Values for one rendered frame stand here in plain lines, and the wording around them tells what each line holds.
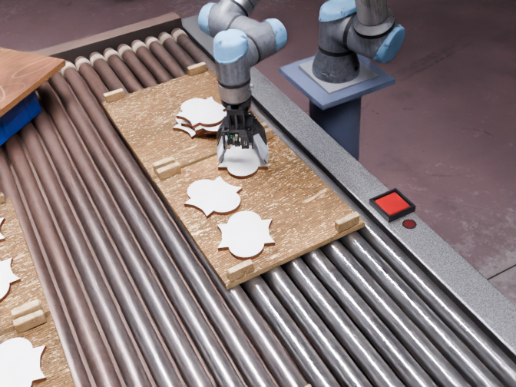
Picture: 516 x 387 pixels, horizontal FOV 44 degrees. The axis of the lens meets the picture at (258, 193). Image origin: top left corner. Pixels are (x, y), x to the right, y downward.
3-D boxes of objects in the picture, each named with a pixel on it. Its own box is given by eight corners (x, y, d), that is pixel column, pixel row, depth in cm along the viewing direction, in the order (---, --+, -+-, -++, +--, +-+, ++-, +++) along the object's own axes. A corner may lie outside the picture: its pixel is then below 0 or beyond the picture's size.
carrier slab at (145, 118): (208, 71, 201) (207, 67, 200) (272, 136, 173) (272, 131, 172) (102, 107, 190) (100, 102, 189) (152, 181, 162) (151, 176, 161)
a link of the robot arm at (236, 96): (219, 72, 148) (254, 71, 147) (221, 89, 151) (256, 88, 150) (216, 89, 142) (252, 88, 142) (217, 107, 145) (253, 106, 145)
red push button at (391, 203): (394, 196, 152) (395, 191, 151) (410, 210, 148) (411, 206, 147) (373, 204, 150) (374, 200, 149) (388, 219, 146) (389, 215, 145)
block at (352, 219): (355, 219, 144) (356, 210, 142) (360, 223, 143) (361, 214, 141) (334, 229, 142) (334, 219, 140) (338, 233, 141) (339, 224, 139)
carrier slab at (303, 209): (274, 137, 172) (274, 132, 171) (365, 226, 144) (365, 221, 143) (153, 183, 161) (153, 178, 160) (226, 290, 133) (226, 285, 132)
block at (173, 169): (179, 169, 162) (177, 160, 160) (182, 173, 161) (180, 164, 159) (157, 177, 160) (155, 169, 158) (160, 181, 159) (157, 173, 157)
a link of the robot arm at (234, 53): (257, 32, 138) (229, 47, 134) (260, 77, 145) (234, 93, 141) (231, 22, 142) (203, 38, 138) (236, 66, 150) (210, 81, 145)
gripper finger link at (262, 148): (265, 173, 158) (245, 147, 153) (266, 159, 163) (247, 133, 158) (276, 169, 157) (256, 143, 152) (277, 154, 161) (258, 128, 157)
